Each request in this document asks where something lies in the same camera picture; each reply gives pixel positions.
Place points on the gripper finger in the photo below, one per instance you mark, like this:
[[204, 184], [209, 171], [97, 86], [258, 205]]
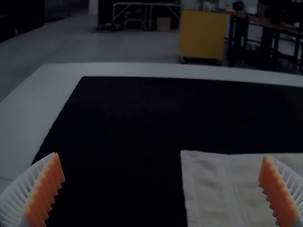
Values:
[[28, 198], [281, 196]]

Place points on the pale towel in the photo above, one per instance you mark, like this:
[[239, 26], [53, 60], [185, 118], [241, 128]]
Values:
[[213, 189]]

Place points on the black mat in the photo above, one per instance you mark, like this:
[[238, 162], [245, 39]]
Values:
[[130, 130]]

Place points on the metal-framed workbench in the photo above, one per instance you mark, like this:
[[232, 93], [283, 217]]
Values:
[[265, 24]]

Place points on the yellow wheeled cabinet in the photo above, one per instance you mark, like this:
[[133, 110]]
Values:
[[201, 35]]

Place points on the small cardboard carton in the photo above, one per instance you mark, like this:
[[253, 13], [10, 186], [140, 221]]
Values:
[[163, 23]]

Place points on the pale metal frame trolley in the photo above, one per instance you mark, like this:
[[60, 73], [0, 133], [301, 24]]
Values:
[[146, 4]]

